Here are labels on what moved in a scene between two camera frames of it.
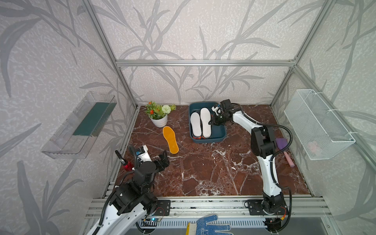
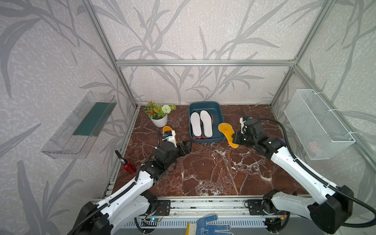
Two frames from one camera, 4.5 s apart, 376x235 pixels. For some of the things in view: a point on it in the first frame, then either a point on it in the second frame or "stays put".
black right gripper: (214, 122) to (236, 137)
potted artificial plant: (158, 114) stays put
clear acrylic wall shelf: (77, 137) stays put
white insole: (195, 121) stays put
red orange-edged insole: (200, 137) to (212, 122)
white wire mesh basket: (321, 133) stays put
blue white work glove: (201, 227) stays put
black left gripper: (165, 161) to (187, 151)
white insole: (205, 121) stays put
